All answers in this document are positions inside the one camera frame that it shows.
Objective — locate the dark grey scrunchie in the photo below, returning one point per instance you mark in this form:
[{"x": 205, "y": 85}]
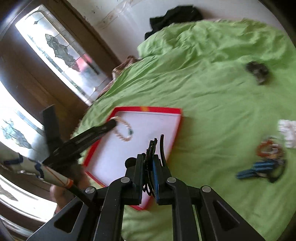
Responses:
[{"x": 259, "y": 71}]

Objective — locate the brown patterned blanket edge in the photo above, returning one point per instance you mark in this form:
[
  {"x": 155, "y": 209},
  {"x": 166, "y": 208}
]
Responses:
[{"x": 116, "y": 72}]

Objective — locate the blue hair clip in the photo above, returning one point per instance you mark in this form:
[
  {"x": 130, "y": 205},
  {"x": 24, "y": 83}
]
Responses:
[{"x": 253, "y": 172}]

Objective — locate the green bed sheet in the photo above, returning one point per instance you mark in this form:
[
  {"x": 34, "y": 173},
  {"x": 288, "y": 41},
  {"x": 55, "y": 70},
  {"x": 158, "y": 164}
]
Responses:
[{"x": 200, "y": 67}]

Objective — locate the stained glass window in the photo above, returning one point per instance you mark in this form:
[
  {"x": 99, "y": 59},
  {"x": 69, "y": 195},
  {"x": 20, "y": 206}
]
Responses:
[{"x": 48, "y": 57}]

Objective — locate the white cherry print scrunchie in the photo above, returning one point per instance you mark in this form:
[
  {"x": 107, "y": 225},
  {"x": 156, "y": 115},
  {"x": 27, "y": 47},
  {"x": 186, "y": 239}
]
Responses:
[{"x": 287, "y": 129}]

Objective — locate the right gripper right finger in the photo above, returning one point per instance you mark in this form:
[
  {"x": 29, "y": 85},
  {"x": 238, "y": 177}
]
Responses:
[{"x": 198, "y": 213}]

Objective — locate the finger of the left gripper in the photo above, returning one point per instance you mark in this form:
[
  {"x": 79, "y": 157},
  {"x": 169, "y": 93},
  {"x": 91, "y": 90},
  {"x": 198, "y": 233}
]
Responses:
[
  {"x": 90, "y": 136},
  {"x": 51, "y": 127}
]

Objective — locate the black hair band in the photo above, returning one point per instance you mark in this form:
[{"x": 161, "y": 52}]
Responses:
[{"x": 274, "y": 163}]

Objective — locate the black flower hair claw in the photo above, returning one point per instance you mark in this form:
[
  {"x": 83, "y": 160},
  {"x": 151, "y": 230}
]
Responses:
[{"x": 147, "y": 170}]

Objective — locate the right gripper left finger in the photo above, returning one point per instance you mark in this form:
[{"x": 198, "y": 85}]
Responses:
[{"x": 94, "y": 214}]

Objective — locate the black garment on bed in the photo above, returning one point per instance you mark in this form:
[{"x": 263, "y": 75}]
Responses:
[{"x": 177, "y": 15}]

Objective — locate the red shallow box tray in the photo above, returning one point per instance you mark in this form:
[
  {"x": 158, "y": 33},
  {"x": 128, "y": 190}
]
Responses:
[{"x": 105, "y": 161}]

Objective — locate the left hand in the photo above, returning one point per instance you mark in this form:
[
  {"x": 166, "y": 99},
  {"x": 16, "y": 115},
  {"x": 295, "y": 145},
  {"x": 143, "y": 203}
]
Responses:
[{"x": 77, "y": 177}]

